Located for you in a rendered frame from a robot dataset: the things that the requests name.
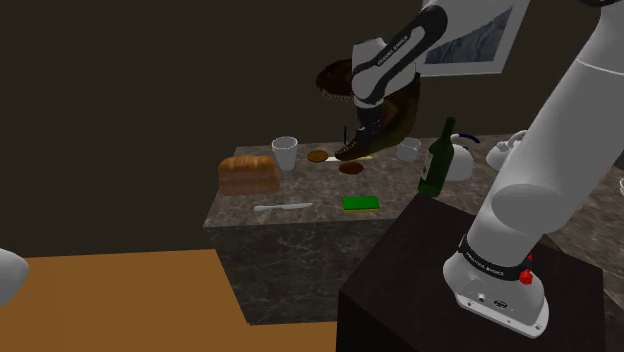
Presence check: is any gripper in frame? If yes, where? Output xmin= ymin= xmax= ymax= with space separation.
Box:
xmin=343 ymin=104 xmax=385 ymax=146

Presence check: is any white and yellow utensil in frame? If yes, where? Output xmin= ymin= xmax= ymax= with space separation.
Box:
xmin=324 ymin=155 xmax=375 ymax=164

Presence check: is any white cup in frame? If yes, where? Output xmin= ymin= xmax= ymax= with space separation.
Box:
xmin=270 ymin=135 xmax=300 ymax=172

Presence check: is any brown dinosaur figure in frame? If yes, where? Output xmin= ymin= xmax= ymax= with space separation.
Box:
xmin=315 ymin=59 xmax=422 ymax=163

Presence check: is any clear glass cup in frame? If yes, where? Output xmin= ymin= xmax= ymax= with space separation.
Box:
xmin=395 ymin=136 xmax=422 ymax=163

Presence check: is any green and yellow sponge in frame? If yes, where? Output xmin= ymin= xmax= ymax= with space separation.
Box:
xmin=341 ymin=195 xmax=381 ymax=215

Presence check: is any silver knife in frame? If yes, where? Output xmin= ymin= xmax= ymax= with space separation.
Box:
xmin=252 ymin=202 xmax=315 ymax=213

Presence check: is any dark green wine bottle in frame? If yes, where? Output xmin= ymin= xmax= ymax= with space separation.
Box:
xmin=417 ymin=116 xmax=457 ymax=199

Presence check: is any brown bread loaf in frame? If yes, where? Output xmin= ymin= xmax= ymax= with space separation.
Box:
xmin=217 ymin=155 xmax=282 ymax=197

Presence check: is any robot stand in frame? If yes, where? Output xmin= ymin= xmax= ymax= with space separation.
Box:
xmin=335 ymin=193 xmax=608 ymax=352

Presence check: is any white teapot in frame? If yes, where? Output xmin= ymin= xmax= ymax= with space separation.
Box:
xmin=485 ymin=129 xmax=529 ymax=172

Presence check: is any white rounded object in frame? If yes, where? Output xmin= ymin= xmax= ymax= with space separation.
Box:
xmin=0 ymin=246 xmax=30 ymax=308

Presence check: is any white kettle with blue handle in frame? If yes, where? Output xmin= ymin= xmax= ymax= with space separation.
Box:
xmin=445 ymin=132 xmax=482 ymax=183

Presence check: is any white framed wall picture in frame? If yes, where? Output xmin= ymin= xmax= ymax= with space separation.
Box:
xmin=418 ymin=0 xmax=531 ymax=79

